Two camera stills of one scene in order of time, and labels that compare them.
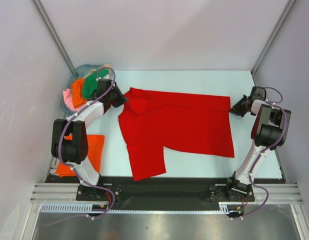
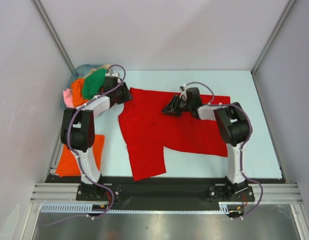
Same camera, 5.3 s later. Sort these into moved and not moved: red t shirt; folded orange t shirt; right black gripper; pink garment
Moved: right black gripper
Not moved: pink garment; folded orange t shirt; red t shirt
